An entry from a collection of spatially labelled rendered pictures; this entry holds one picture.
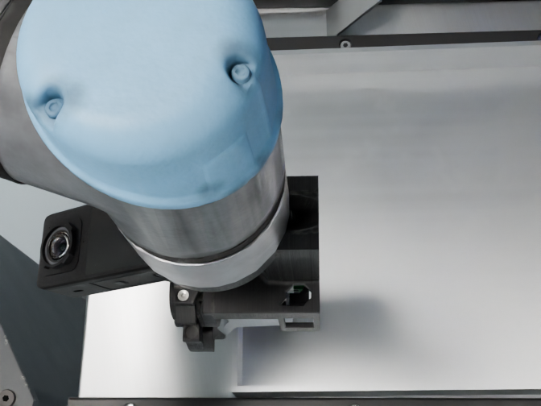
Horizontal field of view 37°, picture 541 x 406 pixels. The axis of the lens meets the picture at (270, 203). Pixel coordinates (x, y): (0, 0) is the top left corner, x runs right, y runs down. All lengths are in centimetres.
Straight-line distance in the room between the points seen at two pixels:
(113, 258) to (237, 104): 21
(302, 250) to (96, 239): 12
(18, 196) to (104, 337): 108
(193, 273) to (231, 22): 13
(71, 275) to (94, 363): 18
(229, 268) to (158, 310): 28
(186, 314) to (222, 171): 20
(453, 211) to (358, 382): 15
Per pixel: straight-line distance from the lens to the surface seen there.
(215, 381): 59
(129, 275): 42
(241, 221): 29
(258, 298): 42
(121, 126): 22
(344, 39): 66
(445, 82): 66
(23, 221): 165
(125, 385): 60
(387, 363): 59
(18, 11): 27
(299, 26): 68
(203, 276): 34
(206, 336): 46
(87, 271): 44
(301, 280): 42
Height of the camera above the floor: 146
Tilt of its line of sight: 70 degrees down
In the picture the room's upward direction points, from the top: 12 degrees counter-clockwise
